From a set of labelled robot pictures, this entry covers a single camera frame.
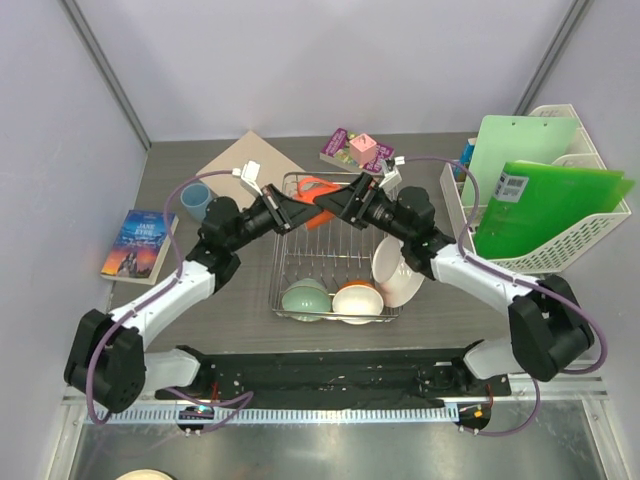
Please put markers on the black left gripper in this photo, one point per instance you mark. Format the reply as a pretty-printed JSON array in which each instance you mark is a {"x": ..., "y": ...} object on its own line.
[{"x": 284, "y": 211}]

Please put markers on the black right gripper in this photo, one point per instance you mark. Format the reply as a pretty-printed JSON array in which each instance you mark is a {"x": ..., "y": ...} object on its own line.
[{"x": 344, "y": 201}]

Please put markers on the orange ceramic mug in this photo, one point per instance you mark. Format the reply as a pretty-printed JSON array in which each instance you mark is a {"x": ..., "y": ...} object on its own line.
[{"x": 307, "y": 190}]

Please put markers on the blue plastic cup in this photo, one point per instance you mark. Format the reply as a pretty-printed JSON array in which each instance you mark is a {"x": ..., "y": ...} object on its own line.
[{"x": 195, "y": 199}]

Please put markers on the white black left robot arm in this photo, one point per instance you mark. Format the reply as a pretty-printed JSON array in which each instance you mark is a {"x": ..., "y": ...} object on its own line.
[{"x": 109, "y": 361}]

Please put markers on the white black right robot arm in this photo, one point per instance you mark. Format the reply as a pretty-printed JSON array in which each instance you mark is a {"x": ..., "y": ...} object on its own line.
[{"x": 547, "y": 328}]

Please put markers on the purple paperback book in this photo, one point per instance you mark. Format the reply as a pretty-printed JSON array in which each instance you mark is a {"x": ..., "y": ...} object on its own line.
[{"x": 336, "y": 152}]

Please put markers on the pink cube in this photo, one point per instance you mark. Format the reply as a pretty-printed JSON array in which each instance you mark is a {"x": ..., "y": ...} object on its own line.
[{"x": 363, "y": 149}]

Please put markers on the green ceramic bowl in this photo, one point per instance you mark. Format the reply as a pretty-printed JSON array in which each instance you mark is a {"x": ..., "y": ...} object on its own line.
[{"x": 306, "y": 300}]

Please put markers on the orange white ceramic bowl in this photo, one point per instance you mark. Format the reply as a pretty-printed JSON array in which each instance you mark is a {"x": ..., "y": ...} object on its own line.
[{"x": 357, "y": 303}]

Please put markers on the blue white carton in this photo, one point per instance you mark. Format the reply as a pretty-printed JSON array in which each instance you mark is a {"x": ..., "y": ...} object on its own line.
[{"x": 464, "y": 160}]

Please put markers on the blue Jane Eyre book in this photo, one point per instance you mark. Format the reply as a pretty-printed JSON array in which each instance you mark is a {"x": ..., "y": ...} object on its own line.
[{"x": 139, "y": 250}]

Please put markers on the light green clipboard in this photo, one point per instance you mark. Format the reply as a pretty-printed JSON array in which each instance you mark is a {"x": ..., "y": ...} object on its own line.
[{"x": 503, "y": 139}]

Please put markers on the white plastic file organizer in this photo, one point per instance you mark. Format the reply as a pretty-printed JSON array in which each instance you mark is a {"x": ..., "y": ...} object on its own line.
[{"x": 554, "y": 256}]

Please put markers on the bright green plastic folder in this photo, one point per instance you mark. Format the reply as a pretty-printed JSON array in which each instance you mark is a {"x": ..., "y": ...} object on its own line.
[{"x": 534, "y": 202}]

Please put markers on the cream round plate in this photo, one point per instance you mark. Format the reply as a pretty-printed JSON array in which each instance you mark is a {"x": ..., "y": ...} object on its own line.
[{"x": 144, "y": 474}]

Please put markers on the metal wire dish rack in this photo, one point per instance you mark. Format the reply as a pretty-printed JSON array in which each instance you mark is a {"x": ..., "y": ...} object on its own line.
[{"x": 332, "y": 254}]

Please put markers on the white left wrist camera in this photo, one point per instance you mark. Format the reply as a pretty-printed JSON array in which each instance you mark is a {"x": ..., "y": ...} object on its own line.
[{"x": 248, "y": 176}]

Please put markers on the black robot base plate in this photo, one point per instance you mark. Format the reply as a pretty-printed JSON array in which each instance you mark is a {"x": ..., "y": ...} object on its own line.
[{"x": 338, "y": 380}]

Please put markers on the white slotted cable duct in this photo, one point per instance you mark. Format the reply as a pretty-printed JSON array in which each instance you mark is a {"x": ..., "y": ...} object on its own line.
[{"x": 191, "y": 415}]

